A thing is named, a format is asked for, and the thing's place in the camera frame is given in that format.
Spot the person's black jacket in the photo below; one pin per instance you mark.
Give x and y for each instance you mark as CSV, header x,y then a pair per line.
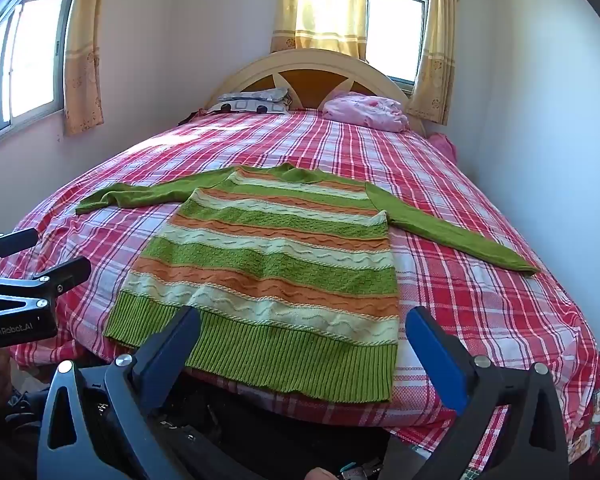
x,y
0,425

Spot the grey framed window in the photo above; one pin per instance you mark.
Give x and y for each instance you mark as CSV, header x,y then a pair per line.
x,y
30,60
395,35

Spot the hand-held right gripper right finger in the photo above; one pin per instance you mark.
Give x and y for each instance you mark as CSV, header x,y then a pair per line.
x,y
437,360

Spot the yellow patterned curtain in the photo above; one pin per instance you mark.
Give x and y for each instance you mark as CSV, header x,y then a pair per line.
x,y
82,60
435,60
320,10

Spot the pink floral pillow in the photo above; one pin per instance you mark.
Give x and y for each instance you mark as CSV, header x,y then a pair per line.
x,y
365,110

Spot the printed bed skirt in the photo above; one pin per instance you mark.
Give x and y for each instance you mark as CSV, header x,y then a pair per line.
x,y
590,425

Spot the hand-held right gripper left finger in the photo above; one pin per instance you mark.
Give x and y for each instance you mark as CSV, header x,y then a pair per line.
x,y
167,360

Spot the pink cloth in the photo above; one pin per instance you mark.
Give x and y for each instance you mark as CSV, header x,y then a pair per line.
x,y
442,147

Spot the green orange striped knit sweater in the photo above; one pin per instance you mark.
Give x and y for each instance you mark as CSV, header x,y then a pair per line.
x,y
280,260

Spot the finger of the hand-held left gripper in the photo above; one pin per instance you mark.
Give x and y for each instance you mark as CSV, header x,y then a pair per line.
x,y
10,242
65,272

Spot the cream wooden headboard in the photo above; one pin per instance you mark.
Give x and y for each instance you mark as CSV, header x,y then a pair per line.
x,y
250,70

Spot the red plaid bed sheet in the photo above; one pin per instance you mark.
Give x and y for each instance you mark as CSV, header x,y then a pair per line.
x,y
480,285

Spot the dark cloth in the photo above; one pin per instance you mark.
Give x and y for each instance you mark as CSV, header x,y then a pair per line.
x,y
190,117

